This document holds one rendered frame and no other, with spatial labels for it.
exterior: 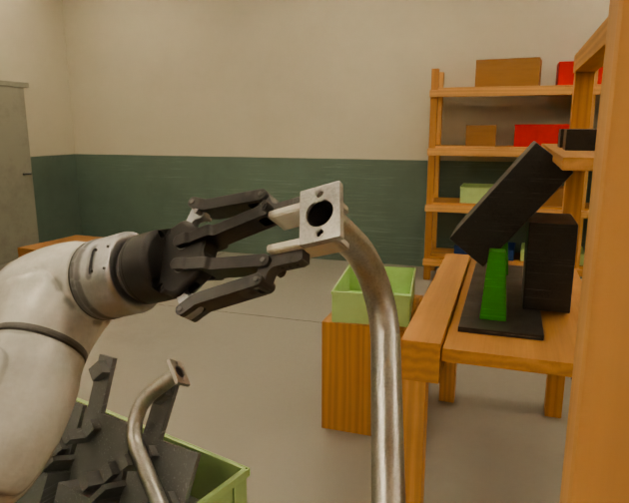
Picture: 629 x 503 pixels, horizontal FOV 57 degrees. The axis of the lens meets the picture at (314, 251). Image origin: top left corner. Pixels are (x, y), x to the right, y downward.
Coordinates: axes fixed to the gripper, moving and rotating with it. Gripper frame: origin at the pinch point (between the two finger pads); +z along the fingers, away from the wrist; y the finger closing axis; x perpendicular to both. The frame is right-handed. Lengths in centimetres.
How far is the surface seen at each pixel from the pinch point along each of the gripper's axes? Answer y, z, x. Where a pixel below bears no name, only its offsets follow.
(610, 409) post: -20.6, 22.2, -16.5
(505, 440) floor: 18, -39, 290
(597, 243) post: -15.3, 23.0, -19.9
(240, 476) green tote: -16, -48, 60
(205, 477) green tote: -15, -60, 64
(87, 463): -13, -80, 50
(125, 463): -14, -63, 44
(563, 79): 364, 28, 450
